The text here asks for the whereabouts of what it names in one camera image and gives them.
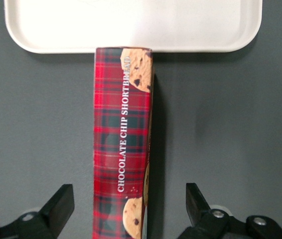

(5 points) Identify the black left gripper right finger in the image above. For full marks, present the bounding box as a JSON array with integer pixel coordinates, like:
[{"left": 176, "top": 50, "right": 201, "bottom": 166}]
[{"left": 178, "top": 183, "right": 282, "bottom": 239}]

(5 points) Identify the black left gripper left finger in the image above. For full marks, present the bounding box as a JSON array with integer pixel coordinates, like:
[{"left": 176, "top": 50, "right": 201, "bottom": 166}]
[{"left": 0, "top": 183, "right": 76, "bottom": 239}]

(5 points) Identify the red tartan cookie box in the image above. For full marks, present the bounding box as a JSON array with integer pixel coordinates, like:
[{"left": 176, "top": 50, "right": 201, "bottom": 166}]
[{"left": 92, "top": 46, "right": 155, "bottom": 239}]

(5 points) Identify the beige plastic tray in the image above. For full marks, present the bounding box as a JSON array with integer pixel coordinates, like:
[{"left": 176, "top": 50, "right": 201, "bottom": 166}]
[{"left": 3, "top": 0, "right": 264, "bottom": 54}]

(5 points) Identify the dark gray table mat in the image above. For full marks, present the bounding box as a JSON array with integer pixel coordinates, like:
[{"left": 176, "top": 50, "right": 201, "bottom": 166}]
[{"left": 0, "top": 0, "right": 282, "bottom": 239}]

